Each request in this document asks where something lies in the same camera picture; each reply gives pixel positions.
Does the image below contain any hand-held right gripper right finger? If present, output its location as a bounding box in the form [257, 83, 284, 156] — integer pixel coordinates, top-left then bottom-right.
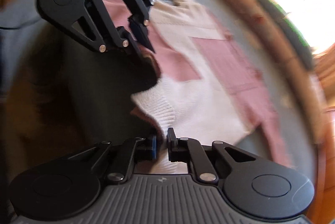
[167, 128, 257, 184]

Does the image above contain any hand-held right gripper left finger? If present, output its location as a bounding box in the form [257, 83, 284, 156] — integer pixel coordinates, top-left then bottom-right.
[64, 135, 157, 183]

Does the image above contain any pink and cream sweater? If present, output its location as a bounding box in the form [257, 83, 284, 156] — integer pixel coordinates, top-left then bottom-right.
[102, 0, 297, 175]

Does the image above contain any blue floral bed sheet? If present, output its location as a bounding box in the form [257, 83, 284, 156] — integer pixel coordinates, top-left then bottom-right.
[0, 0, 323, 177]

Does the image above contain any folded floral quilt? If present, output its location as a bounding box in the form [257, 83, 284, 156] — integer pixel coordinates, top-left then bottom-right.
[170, 0, 331, 143]

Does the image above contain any grey-green pillow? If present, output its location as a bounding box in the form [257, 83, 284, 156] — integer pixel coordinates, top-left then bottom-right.
[255, 0, 317, 67]

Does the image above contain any orange floral curtain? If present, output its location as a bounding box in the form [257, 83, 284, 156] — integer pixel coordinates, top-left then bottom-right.
[314, 55, 335, 99]

